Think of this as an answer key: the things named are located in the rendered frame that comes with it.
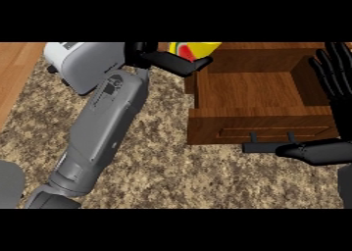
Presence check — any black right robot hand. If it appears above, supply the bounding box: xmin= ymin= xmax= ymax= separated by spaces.
xmin=274 ymin=41 xmax=352 ymax=167

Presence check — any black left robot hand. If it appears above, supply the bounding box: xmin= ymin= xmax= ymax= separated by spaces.
xmin=123 ymin=41 xmax=215 ymax=78

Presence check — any yellow cup with red print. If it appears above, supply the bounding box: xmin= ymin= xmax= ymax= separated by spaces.
xmin=168 ymin=41 xmax=224 ymax=64

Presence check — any brown wooden drawer box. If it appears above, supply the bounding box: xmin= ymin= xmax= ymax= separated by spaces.
xmin=182 ymin=41 xmax=352 ymax=118

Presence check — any brown wooden drawer front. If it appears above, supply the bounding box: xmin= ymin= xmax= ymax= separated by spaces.
xmin=185 ymin=106 xmax=340 ymax=146

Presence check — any dark grey drawer handle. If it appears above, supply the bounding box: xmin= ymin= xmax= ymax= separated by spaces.
xmin=241 ymin=131 xmax=306 ymax=154

